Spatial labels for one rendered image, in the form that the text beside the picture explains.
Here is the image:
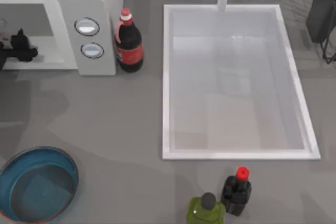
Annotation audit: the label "round microwave knob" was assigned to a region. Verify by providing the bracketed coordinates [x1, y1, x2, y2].
[74, 17, 100, 37]
[80, 42, 104, 59]

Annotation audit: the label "pale microwave oven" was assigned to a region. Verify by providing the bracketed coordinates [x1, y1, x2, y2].
[0, 0, 124, 77]

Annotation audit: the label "dark bottle with red label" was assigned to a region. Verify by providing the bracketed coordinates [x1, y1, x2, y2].
[113, 8, 144, 73]

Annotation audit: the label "blue round basin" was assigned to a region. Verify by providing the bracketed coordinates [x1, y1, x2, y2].
[0, 146, 80, 223]

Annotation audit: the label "white sink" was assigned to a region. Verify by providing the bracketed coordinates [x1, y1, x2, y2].
[161, 4, 322, 161]

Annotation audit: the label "green bottle with grey cap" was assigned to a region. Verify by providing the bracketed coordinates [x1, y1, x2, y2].
[186, 192, 227, 224]

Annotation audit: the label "black bottle with red cap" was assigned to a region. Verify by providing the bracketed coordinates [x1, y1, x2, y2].
[220, 166, 253, 217]

